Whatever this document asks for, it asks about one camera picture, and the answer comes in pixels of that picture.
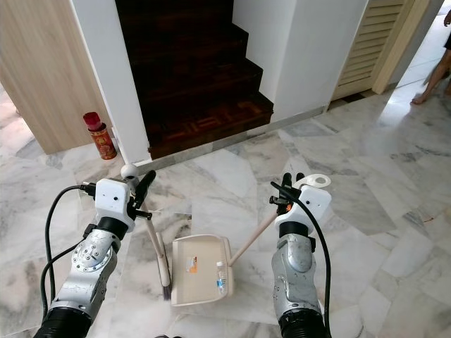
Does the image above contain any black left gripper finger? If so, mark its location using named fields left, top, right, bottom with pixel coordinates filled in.
left=135, top=170, right=157, bottom=201

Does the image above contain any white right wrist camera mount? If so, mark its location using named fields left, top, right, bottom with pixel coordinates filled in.
left=278, top=184, right=334, bottom=237

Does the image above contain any light wood louvred door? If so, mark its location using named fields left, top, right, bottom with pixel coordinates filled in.
left=331, top=0, right=425, bottom=101

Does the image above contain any beige dustpan with long handle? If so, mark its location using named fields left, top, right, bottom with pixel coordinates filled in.
left=171, top=175, right=333, bottom=307

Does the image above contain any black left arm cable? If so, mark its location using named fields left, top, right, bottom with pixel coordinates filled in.
left=44, top=184, right=101, bottom=316

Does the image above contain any person's bare leg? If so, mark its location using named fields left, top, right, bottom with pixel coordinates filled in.
left=410, top=11, right=451, bottom=106

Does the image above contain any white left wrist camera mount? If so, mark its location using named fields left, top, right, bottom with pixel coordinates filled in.
left=90, top=177, right=135, bottom=232

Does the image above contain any light wood panel cabinet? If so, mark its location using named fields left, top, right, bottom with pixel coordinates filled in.
left=0, top=0, right=113, bottom=156

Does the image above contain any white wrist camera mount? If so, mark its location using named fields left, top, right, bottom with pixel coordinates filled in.
left=278, top=184, right=334, bottom=237
left=90, top=177, right=135, bottom=232

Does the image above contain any clear plastic bottle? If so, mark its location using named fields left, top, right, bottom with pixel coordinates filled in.
left=214, top=261, right=228, bottom=295

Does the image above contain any dark wooden staircase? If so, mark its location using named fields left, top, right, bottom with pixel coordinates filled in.
left=115, top=0, right=275, bottom=160

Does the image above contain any red cylindrical can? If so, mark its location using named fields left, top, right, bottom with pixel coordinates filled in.
left=82, top=112, right=118, bottom=161

